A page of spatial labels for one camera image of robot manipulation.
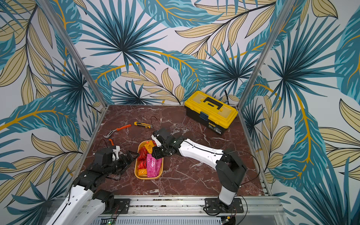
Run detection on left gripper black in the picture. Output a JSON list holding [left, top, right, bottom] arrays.
[[103, 150, 140, 177]]

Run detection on orange yellow tea bag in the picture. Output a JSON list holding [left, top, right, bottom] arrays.
[[144, 141, 157, 154]]

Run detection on yellow plastic storage box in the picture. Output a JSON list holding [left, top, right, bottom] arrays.
[[134, 141, 164, 180]]

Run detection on red tea bag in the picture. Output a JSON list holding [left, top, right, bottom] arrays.
[[137, 147, 148, 161], [137, 159, 147, 170]]

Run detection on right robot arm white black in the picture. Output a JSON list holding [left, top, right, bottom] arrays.
[[151, 128, 248, 206]]

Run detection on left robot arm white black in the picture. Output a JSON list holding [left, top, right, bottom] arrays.
[[47, 146, 139, 225]]

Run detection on red tea bag in box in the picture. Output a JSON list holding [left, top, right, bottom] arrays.
[[137, 159, 147, 170]]

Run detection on yellow black utility knife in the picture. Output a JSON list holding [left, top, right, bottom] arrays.
[[134, 121, 153, 129]]

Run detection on yellow black toolbox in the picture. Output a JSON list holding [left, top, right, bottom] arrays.
[[184, 91, 238, 135]]

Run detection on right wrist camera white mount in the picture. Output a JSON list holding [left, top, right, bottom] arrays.
[[151, 134, 163, 147]]

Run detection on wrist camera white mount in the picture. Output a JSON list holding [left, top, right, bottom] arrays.
[[112, 145, 121, 161], [151, 134, 163, 147]]

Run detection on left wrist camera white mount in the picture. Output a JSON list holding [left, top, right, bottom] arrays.
[[112, 145, 121, 161]]

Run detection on orange handled pliers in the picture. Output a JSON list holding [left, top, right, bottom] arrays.
[[103, 124, 131, 146]]

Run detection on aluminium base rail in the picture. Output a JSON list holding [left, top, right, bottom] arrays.
[[44, 195, 287, 225]]

